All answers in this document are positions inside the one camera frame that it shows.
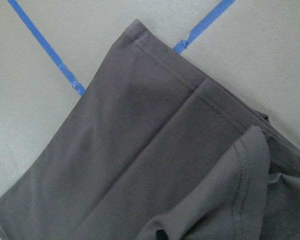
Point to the blue tape grid lines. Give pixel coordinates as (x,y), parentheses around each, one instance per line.
(182,45)

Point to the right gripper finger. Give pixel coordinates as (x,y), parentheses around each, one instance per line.
(161,235)

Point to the dark brown t-shirt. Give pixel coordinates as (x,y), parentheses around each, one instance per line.
(156,144)

